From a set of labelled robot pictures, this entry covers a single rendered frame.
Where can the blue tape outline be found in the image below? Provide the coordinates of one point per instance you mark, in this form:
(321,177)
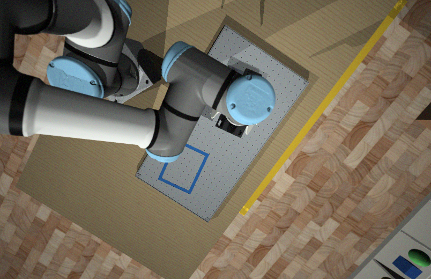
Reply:
(196,177)

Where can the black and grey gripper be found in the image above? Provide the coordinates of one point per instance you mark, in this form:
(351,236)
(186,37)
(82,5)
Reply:
(238,131)

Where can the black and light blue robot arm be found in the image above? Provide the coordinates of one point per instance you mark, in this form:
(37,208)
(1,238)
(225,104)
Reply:
(74,105)

